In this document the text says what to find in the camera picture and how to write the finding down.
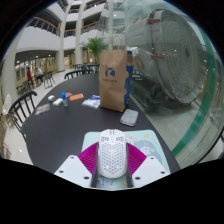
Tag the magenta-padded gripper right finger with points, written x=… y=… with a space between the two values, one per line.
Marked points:
x=136 y=159

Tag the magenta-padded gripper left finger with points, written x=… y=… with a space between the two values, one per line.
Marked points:
x=87 y=158

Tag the white perforated computer mouse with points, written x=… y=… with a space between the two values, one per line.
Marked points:
x=111 y=153

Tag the light teal printed mouse pad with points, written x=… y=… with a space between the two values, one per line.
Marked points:
x=146 y=141

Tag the clear packet with blue print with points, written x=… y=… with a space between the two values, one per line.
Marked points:
x=91 y=102

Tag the small bottle with blue cap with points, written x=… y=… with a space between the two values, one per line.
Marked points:
x=64 y=100

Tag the flat white box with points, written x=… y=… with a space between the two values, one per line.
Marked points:
x=57 y=102

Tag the small grey-white box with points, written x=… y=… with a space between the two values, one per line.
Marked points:
x=51 y=98

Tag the brown paper bag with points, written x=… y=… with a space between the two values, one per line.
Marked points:
x=112 y=83

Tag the black slatted chair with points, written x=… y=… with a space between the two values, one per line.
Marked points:
x=75 y=72
x=90 y=66
x=16 y=110

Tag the group of black chairs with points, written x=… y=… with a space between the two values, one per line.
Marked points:
x=48 y=77

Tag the white lattice chair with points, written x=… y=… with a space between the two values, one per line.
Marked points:
x=6 y=104

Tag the person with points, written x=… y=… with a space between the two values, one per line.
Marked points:
x=39 y=72
x=29 y=75

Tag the large white ribbed machine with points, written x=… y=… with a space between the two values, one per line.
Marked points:
x=173 y=53

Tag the green potted plant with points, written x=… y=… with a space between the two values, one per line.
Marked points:
x=96 y=46

